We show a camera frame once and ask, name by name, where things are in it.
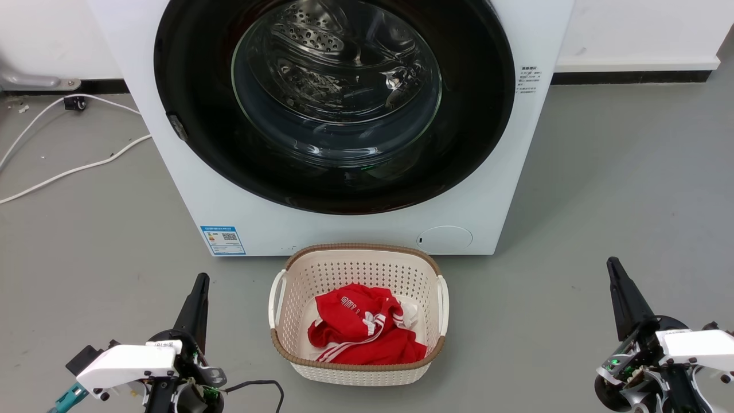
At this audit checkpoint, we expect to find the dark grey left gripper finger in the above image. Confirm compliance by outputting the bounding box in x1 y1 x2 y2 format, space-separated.
173 272 211 354

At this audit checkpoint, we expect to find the blue energy label sticker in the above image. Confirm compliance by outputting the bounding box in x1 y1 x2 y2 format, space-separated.
200 225 247 256

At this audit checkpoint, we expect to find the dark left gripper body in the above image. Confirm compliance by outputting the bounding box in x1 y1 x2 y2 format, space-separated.
143 329 228 413

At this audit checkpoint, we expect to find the red garment with white stripes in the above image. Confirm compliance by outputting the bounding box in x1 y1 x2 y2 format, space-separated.
307 283 428 366

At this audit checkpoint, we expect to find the round black glass washer door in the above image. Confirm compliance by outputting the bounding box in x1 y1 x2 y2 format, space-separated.
154 0 516 216

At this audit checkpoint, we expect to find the round white filter cover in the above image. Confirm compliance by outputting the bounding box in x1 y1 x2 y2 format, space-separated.
417 225 474 254

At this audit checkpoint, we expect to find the small text sticker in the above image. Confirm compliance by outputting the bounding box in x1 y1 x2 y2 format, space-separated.
518 65 541 96

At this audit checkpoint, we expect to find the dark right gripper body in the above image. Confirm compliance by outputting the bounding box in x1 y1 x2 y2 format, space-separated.
594 315 724 413

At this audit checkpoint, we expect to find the white power cable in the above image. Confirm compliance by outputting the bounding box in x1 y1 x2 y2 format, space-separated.
0 93 142 170
0 134 153 205

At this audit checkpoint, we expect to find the cream perforated laundry basket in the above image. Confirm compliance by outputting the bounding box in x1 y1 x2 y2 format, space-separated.
268 243 450 387

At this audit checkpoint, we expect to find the white front-load washing machine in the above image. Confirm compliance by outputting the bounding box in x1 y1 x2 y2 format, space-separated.
87 0 576 257

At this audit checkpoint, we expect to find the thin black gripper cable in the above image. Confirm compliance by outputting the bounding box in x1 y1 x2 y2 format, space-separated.
221 380 285 413

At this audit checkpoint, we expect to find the steel washer drum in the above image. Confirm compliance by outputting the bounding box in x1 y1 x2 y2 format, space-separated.
232 0 443 155

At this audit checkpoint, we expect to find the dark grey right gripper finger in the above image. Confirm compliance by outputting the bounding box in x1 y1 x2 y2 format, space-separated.
606 256 658 342

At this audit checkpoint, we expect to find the teal connector piece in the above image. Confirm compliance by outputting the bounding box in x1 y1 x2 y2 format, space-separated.
48 383 90 413

